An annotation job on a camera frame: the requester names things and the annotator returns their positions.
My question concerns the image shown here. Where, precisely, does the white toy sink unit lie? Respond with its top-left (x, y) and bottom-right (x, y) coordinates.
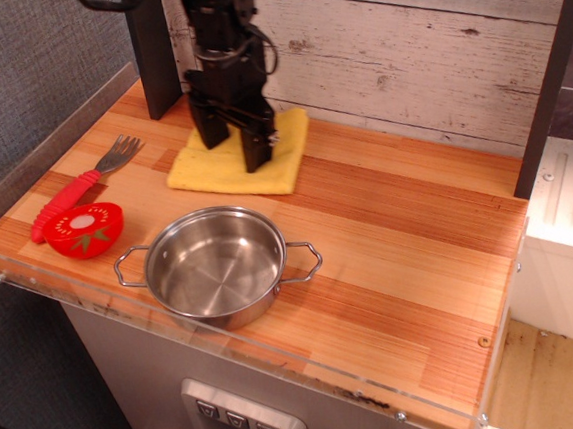
top-left (509, 138), bottom-right (573, 339)

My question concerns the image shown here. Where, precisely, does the clear acrylic table guard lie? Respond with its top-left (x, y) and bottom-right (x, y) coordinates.
top-left (0, 190), bottom-right (528, 429)

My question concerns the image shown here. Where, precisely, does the dark left shelf post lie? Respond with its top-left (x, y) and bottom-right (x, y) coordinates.
top-left (125, 0), bottom-right (183, 120)

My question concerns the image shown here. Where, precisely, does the red toy tomato half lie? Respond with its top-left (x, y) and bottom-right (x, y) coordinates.
top-left (43, 202), bottom-right (125, 260)

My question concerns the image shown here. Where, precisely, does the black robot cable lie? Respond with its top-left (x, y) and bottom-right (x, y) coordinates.
top-left (71, 0), bottom-right (149, 17)

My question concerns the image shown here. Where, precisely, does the grey toy fridge cabinet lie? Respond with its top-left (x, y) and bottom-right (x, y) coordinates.
top-left (65, 306), bottom-right (420, 429)

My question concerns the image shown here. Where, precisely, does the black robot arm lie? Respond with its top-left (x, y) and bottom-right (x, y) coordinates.
top-left (181, 0), bottom-right (276, 173)

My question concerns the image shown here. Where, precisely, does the fork with red handle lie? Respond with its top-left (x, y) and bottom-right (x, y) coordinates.
top-left (30, 135), bottom-right (141, 243)

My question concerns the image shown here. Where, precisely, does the yellow cloth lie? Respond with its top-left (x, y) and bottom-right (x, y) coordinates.
top-left (166, 108), bottom-right (309, 195)

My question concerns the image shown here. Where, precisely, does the silver dispenser button panel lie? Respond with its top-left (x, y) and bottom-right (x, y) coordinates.
top-left (180, 378), bottom-right (307, 429)

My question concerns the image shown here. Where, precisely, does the dark shelf post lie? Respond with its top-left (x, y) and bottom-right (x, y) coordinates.
top-left (125, 0), bottom-right (183, 120)
top-left (513, 0), bottom-right (573, 200)

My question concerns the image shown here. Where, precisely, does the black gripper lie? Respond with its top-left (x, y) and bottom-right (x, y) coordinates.
top-left (185, 40), bottom-right (275, 173)

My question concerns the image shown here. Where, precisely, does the dark right shelf post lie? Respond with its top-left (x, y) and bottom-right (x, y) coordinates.
top-left (513, 0), bottom-right (573, 200)

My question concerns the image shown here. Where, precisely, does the steel pot with handles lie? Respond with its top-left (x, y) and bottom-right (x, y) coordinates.
top-left (113, 205), bottom-right (323, 331)

